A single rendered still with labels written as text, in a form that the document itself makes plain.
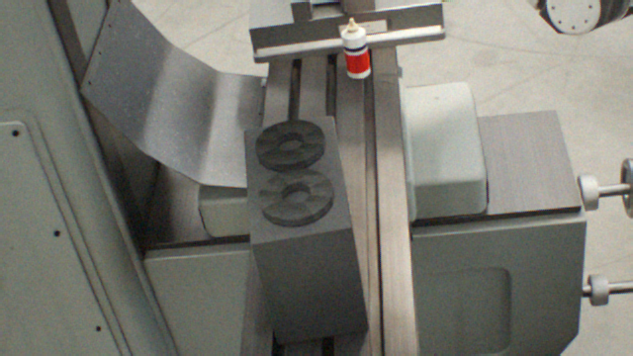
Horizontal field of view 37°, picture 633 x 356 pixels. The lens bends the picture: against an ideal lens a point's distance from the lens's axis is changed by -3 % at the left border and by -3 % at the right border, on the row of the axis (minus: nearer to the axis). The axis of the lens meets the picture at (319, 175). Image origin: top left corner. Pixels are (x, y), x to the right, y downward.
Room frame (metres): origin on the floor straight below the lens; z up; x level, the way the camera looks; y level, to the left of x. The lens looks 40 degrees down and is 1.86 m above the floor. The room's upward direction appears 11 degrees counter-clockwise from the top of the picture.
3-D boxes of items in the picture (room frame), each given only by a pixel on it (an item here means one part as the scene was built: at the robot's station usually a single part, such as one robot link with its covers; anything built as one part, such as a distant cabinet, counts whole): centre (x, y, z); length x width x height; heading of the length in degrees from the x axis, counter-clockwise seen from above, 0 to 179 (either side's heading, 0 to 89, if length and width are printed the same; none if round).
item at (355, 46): (1.37, -0.10, 0.96); 0.04 x 0.04 x 0.11
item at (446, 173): (1.34, -0.05, 0.76); 0.50 x 0.35 x 0.12; 82
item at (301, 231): (0.91, 0.03, 1.00); 0.22 x 0.12 x 0.20; 179
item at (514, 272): (1.33, -0.07, 0.40); 0.80 x 0.30 x 0.60; 82
